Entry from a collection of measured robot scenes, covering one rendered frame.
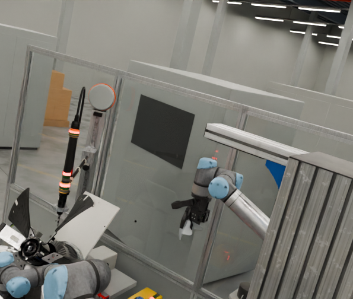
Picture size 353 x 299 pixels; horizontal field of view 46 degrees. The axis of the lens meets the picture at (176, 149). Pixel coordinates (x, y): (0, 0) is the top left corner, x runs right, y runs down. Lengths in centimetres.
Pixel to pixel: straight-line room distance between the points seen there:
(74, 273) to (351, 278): 79
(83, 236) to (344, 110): 589
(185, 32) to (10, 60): 308
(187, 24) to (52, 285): 688
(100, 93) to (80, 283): 137
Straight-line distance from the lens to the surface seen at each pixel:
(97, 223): 228
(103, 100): 247
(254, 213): 155
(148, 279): 262
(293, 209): 113
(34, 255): 202
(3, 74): 739
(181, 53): 786
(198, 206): 175
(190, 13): 790
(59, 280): 133
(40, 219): 319
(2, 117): 755
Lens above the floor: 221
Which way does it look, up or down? 12 degrees down
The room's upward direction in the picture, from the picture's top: 13 degrees clockwise
